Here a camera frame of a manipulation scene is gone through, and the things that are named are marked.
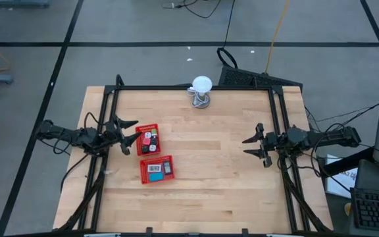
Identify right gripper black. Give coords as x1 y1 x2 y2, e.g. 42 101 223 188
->
241 122 288 169

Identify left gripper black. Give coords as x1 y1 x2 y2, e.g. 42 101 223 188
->
103 114 143 156

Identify narrow red plastic basket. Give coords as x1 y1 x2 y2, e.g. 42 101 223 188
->
134 123 162 157

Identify wide red plastic basket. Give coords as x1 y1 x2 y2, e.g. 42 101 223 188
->
139 155 176 185

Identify black perforated metal case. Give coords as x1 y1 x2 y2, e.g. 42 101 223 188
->
218 65 304 90

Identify white mushroom table lamp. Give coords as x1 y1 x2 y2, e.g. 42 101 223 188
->
191 75 213 109

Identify black desk bar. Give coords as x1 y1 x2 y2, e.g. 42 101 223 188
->
320 146 374 178

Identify white paper sheet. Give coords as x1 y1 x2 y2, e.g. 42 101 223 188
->
325 153 359 199

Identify black keyboard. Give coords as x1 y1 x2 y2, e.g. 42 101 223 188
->
349 159 379 235

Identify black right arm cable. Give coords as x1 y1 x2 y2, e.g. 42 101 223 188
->
276 144 325 178

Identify black hanging table cable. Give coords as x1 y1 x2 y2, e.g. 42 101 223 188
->
60 153 90 192

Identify white coiled lamp cable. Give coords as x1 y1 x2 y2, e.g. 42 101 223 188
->
186 86 211 109

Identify black aluminium table frame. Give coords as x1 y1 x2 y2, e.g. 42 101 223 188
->
53 74 334 233

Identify yellow floor cable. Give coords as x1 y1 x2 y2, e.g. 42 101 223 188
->
264 0 291 74

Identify black looped floor cable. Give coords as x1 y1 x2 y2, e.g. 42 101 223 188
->
216 0 239 69

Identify black tangled floor cable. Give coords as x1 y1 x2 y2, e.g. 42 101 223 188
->
161 0 223 19

